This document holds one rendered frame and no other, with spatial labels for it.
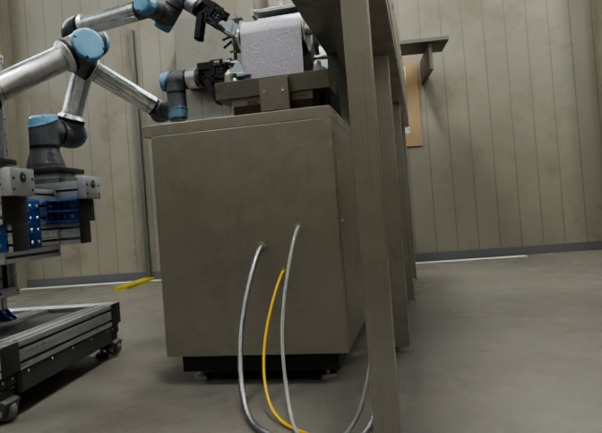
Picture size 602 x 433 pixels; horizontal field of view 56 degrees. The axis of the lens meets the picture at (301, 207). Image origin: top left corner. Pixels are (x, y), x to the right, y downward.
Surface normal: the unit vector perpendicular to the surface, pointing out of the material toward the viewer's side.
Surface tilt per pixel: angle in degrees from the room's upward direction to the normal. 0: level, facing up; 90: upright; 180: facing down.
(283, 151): 90
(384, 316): 90
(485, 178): 90
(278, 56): 90
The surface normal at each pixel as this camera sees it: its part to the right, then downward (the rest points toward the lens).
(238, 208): -0.22, 0.00
